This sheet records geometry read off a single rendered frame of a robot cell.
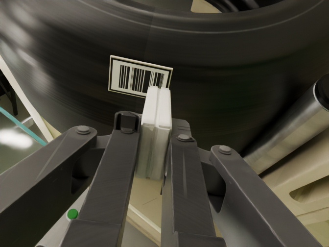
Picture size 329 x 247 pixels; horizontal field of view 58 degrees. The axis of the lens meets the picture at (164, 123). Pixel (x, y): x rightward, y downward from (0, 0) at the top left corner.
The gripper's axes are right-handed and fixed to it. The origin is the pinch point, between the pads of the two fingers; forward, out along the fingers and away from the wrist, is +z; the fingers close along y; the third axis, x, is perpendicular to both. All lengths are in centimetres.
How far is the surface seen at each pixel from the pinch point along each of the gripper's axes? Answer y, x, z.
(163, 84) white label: 0.5, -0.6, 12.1
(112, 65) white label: -4.5, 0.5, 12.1
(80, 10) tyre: -8.8, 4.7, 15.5
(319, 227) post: 40, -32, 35
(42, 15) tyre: -12.5, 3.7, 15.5
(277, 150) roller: 17.1, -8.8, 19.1
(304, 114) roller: 16.2, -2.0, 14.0
